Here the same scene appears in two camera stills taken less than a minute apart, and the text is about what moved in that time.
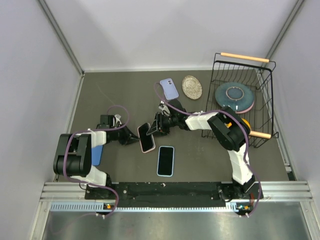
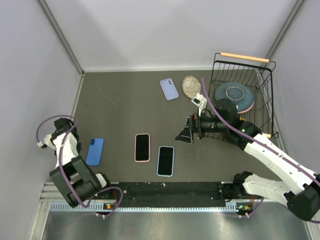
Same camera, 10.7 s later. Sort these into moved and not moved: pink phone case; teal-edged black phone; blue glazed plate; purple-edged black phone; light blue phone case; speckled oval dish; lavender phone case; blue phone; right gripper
Moved: right gripper; pink phone case; teal-edged black phone
Not moved: purple-edged black phone; blue glazed plate; light blue phone case; blue phone; speckled oval dish; lavender phone case
